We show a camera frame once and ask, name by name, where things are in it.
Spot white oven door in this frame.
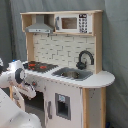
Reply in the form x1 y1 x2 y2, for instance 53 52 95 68
10 86 25 110

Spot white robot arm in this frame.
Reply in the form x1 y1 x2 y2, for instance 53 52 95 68
0 58 42 128

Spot wooden toy kitchen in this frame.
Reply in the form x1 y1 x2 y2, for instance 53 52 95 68
7 9 116 128

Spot black toy faucet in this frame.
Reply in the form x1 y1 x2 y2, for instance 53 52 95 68
76 50 94 70

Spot grey toy sink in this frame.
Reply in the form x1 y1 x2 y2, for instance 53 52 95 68
52 67 92 81

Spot black toy stovetop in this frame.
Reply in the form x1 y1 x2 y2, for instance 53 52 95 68
23 61 56 73

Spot right red oven knob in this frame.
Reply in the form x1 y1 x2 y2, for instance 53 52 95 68
32 81 38 87

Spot white fridge door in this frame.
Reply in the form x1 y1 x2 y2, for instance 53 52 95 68
44 81 82 128

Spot toy microwave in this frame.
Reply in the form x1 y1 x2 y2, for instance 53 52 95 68
55 14 92 33

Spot grey range hood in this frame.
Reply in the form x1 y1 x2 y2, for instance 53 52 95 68
25 15 54 34

